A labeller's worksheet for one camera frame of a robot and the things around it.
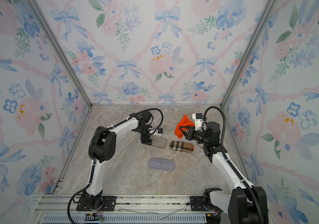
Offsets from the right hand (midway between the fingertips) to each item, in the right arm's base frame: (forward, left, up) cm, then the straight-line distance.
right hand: (181, 127), depth 78 cm
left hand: (+7, +19, -21) cm, 29 cm away
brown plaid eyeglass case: (-1, -2, -20) cm, 20 cm away
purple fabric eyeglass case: (-13, +13, -20) cm, 27 cm away
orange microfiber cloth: (+2, -2, +2) cm, 4 cm away
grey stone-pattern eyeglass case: (+3, +13, -20) cm, 24 cm away
